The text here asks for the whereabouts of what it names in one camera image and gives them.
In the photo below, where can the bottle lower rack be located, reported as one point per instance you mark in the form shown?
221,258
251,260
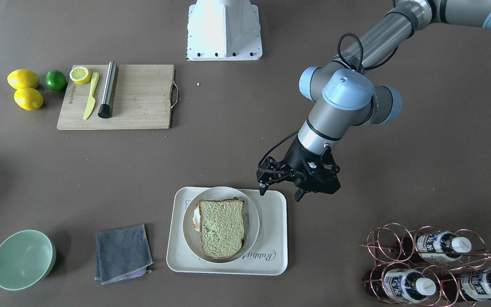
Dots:
469,286
398,285

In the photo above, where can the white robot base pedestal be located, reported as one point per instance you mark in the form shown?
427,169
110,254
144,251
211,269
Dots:
223,30

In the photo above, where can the steel muddler black tip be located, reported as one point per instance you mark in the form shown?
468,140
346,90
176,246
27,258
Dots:
105,109

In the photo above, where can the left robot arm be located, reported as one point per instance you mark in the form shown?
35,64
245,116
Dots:
344,97

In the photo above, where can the cream rabbit tray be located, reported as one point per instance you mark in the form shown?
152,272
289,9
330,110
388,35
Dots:
268,256

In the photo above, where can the bread slice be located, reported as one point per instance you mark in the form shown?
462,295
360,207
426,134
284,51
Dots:
226,227
206,245

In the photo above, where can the yellow plastic knife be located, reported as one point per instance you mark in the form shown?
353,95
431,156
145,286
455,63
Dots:
91,99

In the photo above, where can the whole lemon upper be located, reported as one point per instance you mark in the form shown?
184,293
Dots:
22,78

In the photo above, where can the bottle upper in rack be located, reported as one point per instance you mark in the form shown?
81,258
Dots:
440,247

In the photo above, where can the green lime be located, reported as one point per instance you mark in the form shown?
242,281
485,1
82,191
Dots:
56,81

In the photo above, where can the whole lemon lower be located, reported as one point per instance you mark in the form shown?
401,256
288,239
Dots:
28,98

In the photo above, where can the half lemon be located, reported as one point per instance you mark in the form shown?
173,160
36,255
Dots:
80,75

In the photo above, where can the fried egg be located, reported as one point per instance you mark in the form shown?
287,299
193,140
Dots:
196,219

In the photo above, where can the white plate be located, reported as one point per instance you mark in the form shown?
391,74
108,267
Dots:
251,221

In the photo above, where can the copper wire bottle rack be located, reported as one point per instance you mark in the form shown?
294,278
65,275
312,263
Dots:
382,239

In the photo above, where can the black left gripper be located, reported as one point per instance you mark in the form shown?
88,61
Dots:
295,158

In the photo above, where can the grey folded cloth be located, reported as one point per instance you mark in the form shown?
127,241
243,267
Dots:
122,254

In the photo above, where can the whole lemon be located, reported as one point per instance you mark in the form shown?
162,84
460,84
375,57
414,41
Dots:
28,98
22,78

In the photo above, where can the green bowl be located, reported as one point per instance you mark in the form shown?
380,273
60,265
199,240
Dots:
26,257

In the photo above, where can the wooden cutting board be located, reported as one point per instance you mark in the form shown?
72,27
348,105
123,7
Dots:
141,99

